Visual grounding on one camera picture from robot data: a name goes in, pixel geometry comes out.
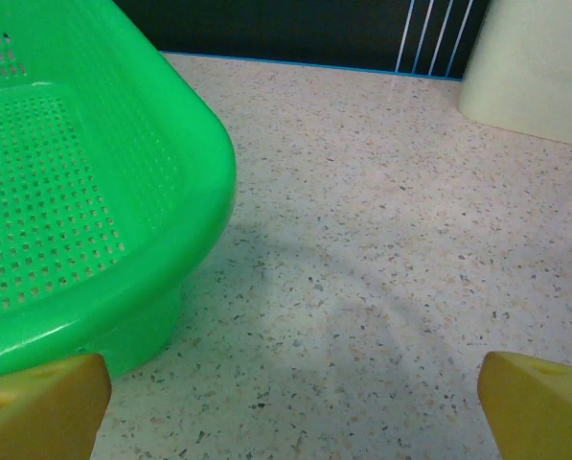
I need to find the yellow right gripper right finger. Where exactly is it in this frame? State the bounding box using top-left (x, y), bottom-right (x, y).
top-left (476, 350), bottom-right (572, 460)

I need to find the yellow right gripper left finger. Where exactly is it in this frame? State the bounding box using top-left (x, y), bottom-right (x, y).
top-left (0, 353), bottom-right (113, 460)

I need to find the green plastic basket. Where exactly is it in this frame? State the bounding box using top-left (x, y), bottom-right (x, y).
top-left (0, 0), bottom-right (240, 380)

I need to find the cream knife block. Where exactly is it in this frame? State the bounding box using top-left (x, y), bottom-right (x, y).
top-left (456, 0), bottom-right (572, 148)

